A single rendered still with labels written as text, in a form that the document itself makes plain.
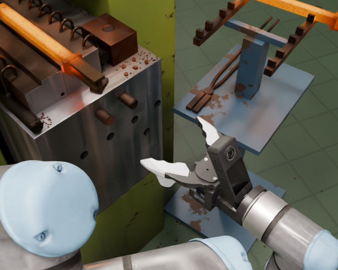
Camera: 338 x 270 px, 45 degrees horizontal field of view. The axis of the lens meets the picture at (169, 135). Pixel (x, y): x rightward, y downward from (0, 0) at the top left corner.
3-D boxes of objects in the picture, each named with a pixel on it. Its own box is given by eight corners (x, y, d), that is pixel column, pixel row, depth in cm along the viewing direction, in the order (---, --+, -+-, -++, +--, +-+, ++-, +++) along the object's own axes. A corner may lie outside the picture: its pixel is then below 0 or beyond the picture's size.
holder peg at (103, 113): (115, 122, 97) (114, 114, 95) (106, 128, 96) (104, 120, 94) (104, 113, 99) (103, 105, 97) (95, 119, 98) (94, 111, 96)
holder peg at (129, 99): (138, 105, 101) (138, 98, 99) (130, 111, 99) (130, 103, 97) (127, 98, 103) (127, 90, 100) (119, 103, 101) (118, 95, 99)
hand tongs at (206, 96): (270, 17, 158) (270, 15, 157) (279, 21, 156) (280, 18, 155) (185, 109, 125) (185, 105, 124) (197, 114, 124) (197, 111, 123)
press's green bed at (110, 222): (164, 229, 173) (163, 163, 138) (94, 292, 155) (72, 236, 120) (83, 155, 199) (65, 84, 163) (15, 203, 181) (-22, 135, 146)
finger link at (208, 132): (194, 133, 83) (204, 169, 77) (196, 113, 79) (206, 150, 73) (209, 131, 83) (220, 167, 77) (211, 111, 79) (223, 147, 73)
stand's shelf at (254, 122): (313, 80, 137) (315, 75, 135) (258, 156, 116) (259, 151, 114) (236, 48, 148) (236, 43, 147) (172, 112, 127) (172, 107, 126)
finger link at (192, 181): (163, 185, 70) (214, 192, 69) (163, 180, 68) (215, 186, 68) (167, 163, 73) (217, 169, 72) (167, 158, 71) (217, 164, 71)
